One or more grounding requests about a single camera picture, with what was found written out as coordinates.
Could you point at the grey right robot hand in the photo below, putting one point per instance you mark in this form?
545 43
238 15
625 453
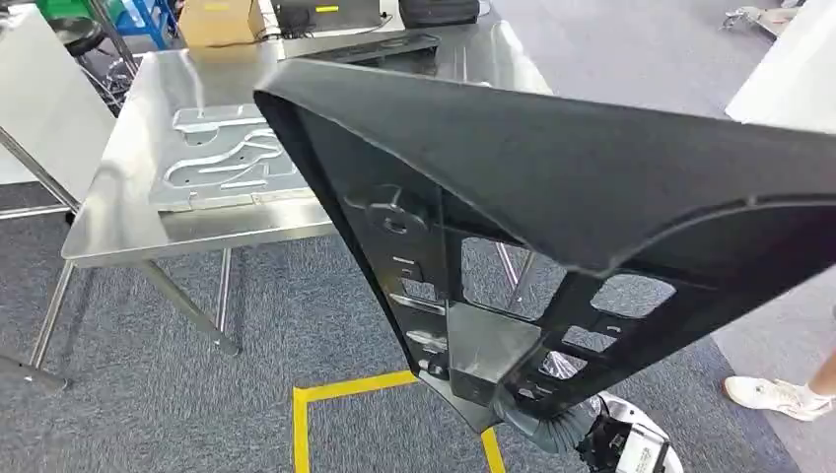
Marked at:
490 346

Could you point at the black plastic panel with cutouts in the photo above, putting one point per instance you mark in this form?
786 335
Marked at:
522 163
392 46

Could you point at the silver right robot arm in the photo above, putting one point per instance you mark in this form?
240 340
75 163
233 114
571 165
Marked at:
555 434

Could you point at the yellow floor tape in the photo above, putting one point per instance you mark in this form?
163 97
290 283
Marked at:
300 424

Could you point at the person's white shoe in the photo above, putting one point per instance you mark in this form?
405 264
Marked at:
771 395

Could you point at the stamped sheet metal plate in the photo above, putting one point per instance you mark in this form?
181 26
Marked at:
215 189

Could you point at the person's leg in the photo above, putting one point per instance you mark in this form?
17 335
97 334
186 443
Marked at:
824 378

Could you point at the black bag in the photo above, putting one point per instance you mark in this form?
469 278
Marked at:
437 12

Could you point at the black case with yellow label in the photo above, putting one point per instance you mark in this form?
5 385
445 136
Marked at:
326 16

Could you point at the cardboard box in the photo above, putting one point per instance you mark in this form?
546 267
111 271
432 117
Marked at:
219 23

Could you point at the white table with steel legs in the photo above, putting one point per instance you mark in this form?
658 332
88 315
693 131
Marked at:
46 98

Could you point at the black round stool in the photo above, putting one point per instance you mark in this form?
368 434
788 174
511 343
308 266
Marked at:
78 36

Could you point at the blue metal frame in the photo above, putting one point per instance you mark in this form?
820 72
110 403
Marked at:
147 19

